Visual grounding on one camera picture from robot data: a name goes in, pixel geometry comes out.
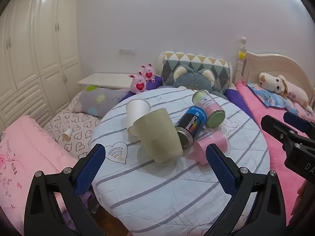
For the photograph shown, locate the pink embroidered quilt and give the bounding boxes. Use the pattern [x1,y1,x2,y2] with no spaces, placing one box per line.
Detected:
[1,116,77,233]

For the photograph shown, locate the grey flower pillow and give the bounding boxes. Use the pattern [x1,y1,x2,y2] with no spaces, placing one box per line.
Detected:
[74,86,129,118]

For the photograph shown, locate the cream wooden bed headboard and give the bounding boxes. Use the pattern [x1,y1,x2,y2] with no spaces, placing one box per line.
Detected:
[233,37,314,99]

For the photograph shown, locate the white paper cup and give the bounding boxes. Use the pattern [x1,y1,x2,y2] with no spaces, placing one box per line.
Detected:
[126,99,151,137]

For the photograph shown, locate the white dog plush toy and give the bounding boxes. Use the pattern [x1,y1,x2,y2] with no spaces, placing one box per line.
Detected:
[259,73,313,112]

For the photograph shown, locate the diamond pattern headboard cushion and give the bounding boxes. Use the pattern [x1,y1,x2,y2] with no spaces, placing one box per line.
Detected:
[156,51,232,93]

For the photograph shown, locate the grey bear cushion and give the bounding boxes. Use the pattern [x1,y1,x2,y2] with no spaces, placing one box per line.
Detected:
[162,65,227,100]

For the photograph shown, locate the heart pattern blanket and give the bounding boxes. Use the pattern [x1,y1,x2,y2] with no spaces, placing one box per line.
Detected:
[44,93,101,159]

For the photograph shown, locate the clear jar green pink contents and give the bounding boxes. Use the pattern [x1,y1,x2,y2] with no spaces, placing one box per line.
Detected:
[192,90,225,128]

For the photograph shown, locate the cream wardrobe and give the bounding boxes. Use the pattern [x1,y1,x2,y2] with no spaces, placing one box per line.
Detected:
[1,0,82,129]

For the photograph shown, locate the blue cartoon pillow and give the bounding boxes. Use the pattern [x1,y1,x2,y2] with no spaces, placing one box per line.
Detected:
[247,83,297,114]

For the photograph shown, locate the pink pig plush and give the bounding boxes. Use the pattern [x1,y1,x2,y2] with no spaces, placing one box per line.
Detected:
[141,63,155,83]
[129,71,146,94]

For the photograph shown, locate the striped white quilt tablecloth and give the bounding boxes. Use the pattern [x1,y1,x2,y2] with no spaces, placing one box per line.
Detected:
[91,88,270,235]

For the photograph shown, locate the purple bed sheet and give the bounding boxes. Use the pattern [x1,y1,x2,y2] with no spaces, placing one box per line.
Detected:
[120,75,255,126]

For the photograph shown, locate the pink plastic cup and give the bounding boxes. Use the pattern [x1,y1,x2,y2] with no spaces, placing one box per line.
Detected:
[192,131,230,165]

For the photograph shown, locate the white wall socket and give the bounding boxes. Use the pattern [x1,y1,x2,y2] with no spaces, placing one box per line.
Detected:
[119,49,137,56]

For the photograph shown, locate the pink bedspread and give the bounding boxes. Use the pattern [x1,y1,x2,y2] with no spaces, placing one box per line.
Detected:
[236,81,314,226]

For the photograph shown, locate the olive green cup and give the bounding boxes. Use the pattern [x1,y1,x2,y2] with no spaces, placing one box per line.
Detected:
[133,108,183,164]

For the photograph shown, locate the front pink pig plush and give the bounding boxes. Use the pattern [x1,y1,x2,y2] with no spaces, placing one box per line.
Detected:
[129,71,146,94]

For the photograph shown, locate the white bedside table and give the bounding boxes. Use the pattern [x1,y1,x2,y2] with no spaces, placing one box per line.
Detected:
[77,73,132,89]

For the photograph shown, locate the black blue towel can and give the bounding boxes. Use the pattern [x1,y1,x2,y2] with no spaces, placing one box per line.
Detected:
[175,105,207,149]

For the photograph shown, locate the small paper roll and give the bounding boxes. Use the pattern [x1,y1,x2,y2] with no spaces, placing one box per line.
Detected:
[62,128,72,142]

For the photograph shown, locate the back pink pig plush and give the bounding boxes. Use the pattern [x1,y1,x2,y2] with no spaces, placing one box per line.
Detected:
[141,63,155,83]

